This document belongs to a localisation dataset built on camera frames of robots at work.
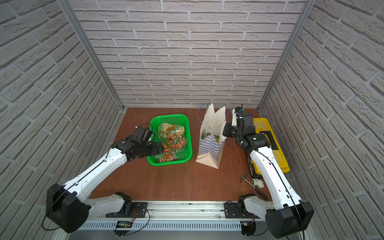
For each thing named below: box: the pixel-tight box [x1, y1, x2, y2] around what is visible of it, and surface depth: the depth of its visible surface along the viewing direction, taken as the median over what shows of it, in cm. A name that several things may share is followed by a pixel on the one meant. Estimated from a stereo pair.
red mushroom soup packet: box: [167, 138, 182, 150], surface depth 99 cm
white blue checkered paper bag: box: [195, 103, 227, 169], surface depth 87 cm
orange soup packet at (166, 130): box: [158, 122, 177, 139], surface depth 105 cm
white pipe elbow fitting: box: [251, 178, 265, 188], surface depth 82 cm
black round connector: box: [240, 221, 256, 238], surface depth 72 cm
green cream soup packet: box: [168, 137, 184, 160], surface depth 97 cm
